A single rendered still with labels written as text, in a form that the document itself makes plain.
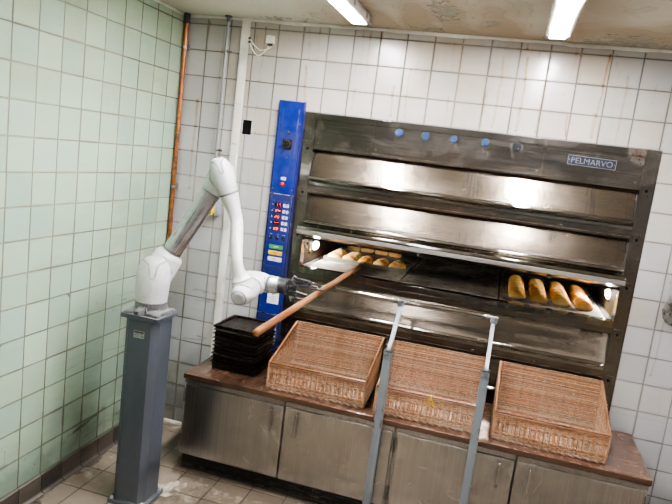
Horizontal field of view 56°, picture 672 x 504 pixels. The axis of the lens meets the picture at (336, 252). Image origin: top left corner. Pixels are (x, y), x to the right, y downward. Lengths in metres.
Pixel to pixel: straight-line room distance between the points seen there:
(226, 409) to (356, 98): 1.90
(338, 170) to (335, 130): 0.23
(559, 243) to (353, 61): 1.54
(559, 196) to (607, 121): 0.45
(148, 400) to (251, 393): 0.56
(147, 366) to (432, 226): 1.71
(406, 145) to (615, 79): 1.13
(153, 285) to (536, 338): 2.08
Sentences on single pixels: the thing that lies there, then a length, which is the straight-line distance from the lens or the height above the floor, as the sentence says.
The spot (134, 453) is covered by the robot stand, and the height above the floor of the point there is 0.29.
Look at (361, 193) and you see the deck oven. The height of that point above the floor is 1.67.
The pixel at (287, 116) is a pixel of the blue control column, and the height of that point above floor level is 2.06.
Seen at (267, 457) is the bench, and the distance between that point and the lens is 3.63.
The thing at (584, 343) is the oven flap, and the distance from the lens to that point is 3.75.
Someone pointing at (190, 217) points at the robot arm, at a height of 1.47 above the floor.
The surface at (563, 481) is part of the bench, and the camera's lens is 3.41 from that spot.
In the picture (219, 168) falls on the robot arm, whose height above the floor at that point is 1.74.
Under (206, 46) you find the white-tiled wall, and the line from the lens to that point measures 4.10.
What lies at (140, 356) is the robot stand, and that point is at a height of 0.80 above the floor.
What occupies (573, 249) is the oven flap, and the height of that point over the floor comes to 1.53.
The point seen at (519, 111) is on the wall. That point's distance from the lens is 3.61.
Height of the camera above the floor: 1.89
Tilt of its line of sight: 9 degrees down
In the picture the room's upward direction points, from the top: 7 degrees clockwise
